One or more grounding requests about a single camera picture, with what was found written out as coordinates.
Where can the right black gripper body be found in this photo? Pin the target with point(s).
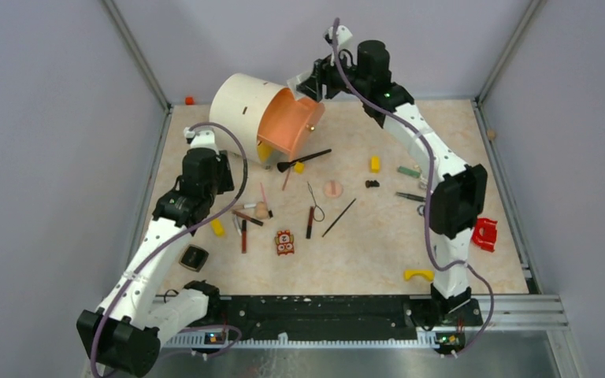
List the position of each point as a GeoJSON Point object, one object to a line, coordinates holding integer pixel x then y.
{"type": "Point", "coordinates": [338, 79]}

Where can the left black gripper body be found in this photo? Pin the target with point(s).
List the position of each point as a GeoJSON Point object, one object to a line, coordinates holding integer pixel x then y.
{"type": "Point", "coordinates": [223, 181]}

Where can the cream round drawer organizer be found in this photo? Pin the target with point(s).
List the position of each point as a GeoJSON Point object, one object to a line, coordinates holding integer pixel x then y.
{"type": "Point", "coordinates": [265, 117]}

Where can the thin black stick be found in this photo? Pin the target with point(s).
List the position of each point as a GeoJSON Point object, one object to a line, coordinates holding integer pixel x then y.
{"type": "Point", "coordinates": [339, 217]}

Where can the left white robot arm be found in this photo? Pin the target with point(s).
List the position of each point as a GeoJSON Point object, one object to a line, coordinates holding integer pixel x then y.
{"type": "Point", "coordinates": [126, 332]}

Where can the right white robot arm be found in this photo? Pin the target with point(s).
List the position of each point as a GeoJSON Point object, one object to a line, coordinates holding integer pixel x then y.
{"type": "Point", "coordinates": [454, 190]}

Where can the beige makeup sponge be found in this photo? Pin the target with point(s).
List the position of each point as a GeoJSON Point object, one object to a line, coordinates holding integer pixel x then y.
{"type": "Point", "coordinates": [261, 211]}

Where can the black makeup brush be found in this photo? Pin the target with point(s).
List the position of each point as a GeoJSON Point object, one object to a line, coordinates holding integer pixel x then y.
{"type": "Point", "coordinates": [285, 165]}

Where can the yellow wedge block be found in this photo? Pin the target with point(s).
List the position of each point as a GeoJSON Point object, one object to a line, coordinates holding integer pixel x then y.
{"type": "Point", "coordinates": [217, 228]}

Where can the white glue tube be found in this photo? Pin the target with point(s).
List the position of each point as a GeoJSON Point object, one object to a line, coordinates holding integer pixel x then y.
{"type": "Point", "coordinates": [238, 225]}

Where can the pink thin brush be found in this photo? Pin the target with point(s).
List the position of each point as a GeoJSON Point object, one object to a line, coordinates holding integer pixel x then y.
{"type": "Point", "coordinates": [265, 201]}

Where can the brown lipstick tube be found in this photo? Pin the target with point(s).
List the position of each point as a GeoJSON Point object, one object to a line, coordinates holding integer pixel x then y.
{"type": "Point", "coordinates": [248, 218]}

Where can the yellow rectangular block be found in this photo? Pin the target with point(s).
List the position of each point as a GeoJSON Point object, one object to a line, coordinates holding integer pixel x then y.
{"type": "Point", "coordinates": [374, 164]}

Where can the black compact case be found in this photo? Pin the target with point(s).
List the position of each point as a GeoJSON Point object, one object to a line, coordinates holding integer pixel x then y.
{"type": "Point", "coordinates": [194, 258]}

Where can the black hair loop tool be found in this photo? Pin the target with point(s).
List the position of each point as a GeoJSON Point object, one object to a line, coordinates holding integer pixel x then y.
{"type": "Point", "coordinates": [318, 214]}

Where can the red owl number toy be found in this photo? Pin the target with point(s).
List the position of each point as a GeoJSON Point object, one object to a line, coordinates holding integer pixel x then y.
{"type": "Point", "coordinates": [284, 242]}

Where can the pink round powder puff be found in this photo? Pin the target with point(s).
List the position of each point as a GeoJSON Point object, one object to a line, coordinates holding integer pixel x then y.
{"type": "Point", "coordinates": [333, 189]}

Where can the small black figurine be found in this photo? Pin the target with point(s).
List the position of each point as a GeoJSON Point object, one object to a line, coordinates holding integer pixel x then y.
{"type": "Point", "coordinates": [372, 183]}

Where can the dark red lip gloss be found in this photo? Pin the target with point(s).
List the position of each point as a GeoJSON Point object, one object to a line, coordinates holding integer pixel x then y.
{"type": "Point", "coordinates": [310, 222]}

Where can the red horseshoe toy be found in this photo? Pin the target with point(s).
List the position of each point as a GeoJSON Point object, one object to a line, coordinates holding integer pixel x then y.
{"type": "Point", "coordinates": [485, 234]}

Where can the yellow arch block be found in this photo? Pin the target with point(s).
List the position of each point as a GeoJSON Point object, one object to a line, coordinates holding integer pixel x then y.
{"type": "Point", "coordinates": [427, 275]}

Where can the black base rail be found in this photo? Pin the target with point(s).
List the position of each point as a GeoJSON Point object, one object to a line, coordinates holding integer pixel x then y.
{"type": "Point", "coordinates": [337, 318]}

